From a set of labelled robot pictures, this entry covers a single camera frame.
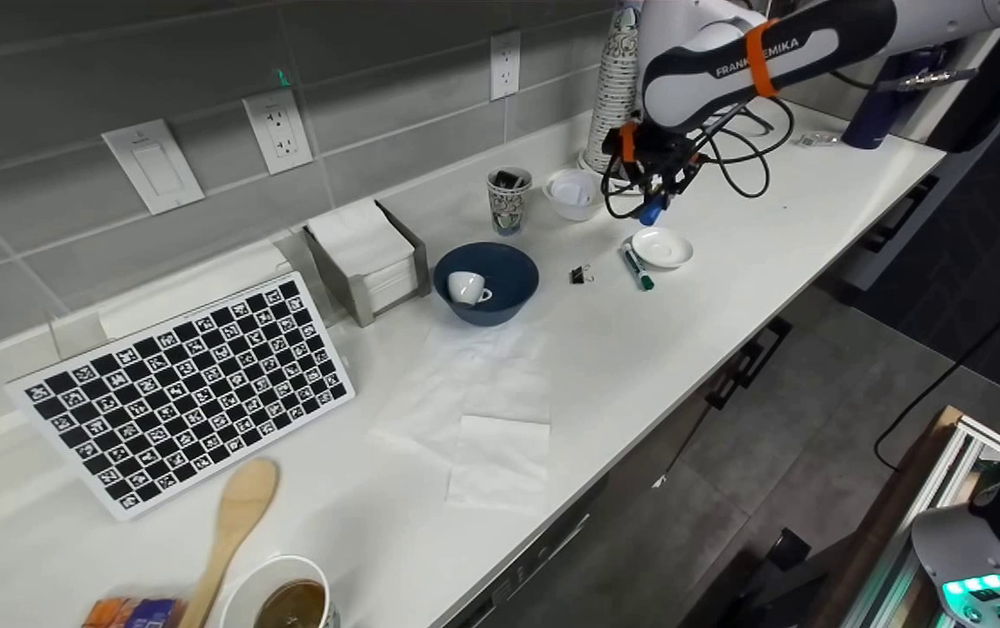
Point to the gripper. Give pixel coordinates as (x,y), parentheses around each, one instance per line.
(653,150)

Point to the blue cylinder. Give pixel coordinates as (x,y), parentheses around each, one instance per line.
(653,212)

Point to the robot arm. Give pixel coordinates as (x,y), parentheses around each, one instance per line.
(814,39)

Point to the small white bowl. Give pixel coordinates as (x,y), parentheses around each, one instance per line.
(571,196)

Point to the dark blue bowl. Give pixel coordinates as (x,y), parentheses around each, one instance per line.
(509,270)

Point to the white saucer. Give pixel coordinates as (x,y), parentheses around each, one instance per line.
(662,248)

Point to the green marker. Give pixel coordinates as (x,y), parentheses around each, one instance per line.
(638,269)

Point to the stack of paper cups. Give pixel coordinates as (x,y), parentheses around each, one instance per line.
(613,96)

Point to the black binder clip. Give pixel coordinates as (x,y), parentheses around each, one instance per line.
(580,275)

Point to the patterned paper cup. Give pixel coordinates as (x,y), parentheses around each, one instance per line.
(507,209)

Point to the clear plastic wrapper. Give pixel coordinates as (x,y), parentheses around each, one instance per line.
(816,139)

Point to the white espresso cup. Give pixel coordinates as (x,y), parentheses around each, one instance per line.
(465,286)

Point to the dark blue container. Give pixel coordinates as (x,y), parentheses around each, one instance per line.
(880,105)

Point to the large white paper sheet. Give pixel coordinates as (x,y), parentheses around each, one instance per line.
(465,375)

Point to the stack of white napkins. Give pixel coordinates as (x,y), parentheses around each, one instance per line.
(365,240)

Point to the metal napkin holder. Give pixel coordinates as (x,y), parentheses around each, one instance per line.
(360,292)

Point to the white paper napkin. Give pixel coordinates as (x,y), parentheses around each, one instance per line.
(500,462)

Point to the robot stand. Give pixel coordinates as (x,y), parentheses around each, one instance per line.
(928,488)

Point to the checkered calibration board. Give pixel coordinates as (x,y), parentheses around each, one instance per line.
(181,392)

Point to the wooden spoon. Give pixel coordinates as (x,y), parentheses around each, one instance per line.
(234,515)

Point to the white cup of coffee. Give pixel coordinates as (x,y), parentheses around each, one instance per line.
(286,597)

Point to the clear acrylic stand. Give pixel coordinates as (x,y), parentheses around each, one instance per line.
(77,336)

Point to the orange snack packet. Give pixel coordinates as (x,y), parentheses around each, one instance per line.
(133,613)

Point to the white wall socket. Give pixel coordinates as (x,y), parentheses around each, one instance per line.
(505,65)
(278,129)

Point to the white light switch plate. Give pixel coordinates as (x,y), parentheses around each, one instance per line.
(154,166)

